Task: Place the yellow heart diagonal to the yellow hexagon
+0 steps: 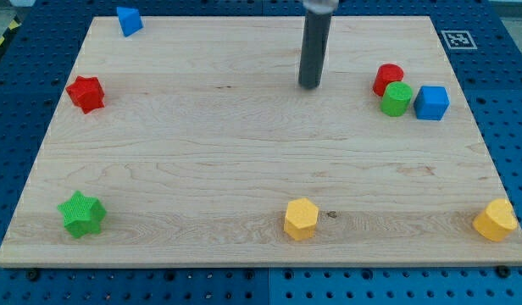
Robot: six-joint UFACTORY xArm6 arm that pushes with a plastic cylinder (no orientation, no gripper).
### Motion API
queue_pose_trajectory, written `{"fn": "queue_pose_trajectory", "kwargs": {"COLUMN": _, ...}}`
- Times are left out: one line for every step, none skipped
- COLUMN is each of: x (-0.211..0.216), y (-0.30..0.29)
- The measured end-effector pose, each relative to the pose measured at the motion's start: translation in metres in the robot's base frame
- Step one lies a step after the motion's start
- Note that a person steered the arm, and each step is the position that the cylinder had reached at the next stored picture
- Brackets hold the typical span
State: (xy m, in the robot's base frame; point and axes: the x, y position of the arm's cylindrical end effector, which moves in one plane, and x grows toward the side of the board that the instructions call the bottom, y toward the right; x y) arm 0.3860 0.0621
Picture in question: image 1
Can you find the silver rod mount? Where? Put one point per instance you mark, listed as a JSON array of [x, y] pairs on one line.
[[321, 6]]

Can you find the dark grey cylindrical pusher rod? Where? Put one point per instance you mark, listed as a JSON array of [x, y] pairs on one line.
[[315, 37]]

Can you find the yellow hexagon block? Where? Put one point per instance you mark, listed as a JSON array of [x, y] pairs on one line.
[[301, 219]]

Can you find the yellow heart block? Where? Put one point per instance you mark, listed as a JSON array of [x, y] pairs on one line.
[[496, 221]]

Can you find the red cylinder block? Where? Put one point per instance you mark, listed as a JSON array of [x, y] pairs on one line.
[[386, 74]]

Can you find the green cylinder block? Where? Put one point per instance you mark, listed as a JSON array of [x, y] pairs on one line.
[[396, 99]]

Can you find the blue cube block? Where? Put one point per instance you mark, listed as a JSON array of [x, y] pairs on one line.
[[431, 103]]

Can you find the white fiducial marker tag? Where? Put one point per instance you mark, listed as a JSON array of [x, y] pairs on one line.
[[458, 40]]

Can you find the wooden board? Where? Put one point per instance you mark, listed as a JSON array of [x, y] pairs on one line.
[[206, 136]]

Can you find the blue triangle block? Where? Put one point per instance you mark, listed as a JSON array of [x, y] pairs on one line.
[[130, 20]]

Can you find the red star block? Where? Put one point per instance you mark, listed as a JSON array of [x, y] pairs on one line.
[[86, 93]]

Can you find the green star block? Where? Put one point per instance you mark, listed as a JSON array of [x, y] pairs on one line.
[[82, 215]]

